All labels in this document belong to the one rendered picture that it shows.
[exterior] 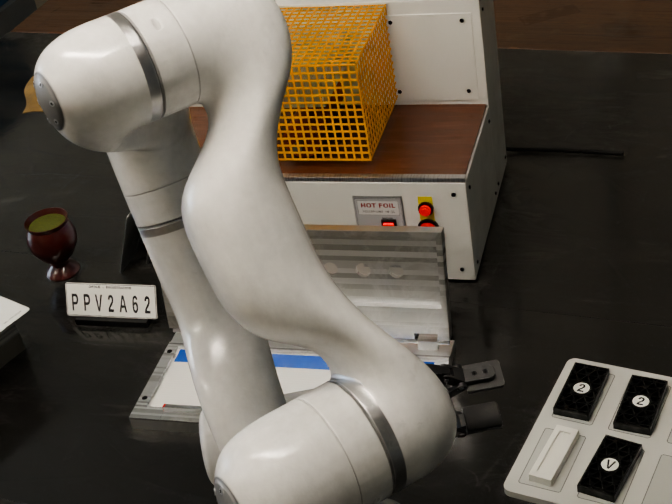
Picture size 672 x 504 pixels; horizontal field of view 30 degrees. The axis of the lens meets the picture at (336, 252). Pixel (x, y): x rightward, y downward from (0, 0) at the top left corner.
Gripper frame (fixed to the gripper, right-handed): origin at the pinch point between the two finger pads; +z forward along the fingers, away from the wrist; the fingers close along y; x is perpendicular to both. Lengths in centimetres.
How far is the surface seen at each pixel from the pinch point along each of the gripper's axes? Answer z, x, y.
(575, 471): 11.9, 2.3, -28.8
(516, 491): 3.8, 0.9, -28.4
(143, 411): -44, 27, -37
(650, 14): 63, 119, -72
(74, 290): -55, 56, -45
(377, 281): -7.8, 36.8, -29.3
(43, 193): -65, 94, -65
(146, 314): -44, 49, -46
